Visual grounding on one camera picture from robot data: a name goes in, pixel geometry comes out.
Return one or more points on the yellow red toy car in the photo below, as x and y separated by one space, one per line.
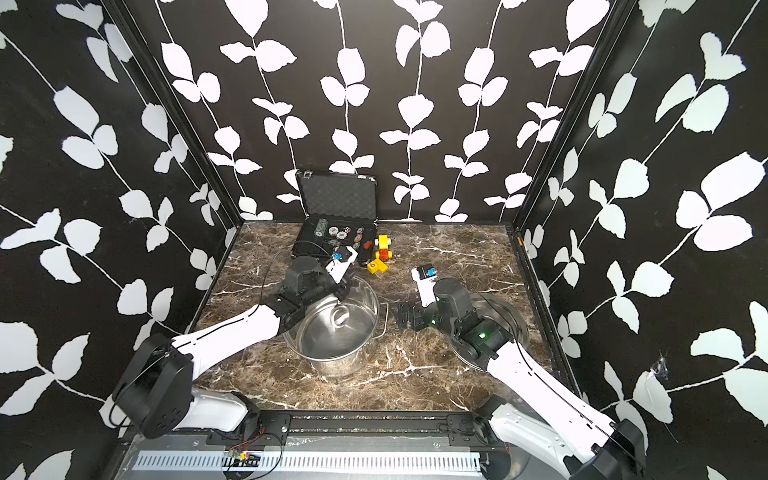
383 248

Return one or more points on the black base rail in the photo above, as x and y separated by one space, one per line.
461 428

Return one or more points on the white perforated strip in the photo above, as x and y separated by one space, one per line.
398 463

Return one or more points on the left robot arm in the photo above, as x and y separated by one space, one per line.
156 391

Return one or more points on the long metal spoon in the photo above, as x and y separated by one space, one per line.
339 315

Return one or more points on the stainless steel pot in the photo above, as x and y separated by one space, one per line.
340 352

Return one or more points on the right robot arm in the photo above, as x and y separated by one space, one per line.
564 432

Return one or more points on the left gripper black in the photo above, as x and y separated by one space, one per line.
342 288

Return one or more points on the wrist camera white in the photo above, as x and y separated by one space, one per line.
342 258
425 277

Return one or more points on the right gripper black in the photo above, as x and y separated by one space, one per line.
417 311

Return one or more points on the yellow number six block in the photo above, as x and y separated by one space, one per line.
377 266

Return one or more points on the steel pot lid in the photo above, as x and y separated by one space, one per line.
493 323

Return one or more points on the black poker chip case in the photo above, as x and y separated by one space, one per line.
341 211

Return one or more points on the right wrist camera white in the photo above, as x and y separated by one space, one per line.
425 277

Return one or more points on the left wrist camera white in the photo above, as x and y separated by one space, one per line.
342 258

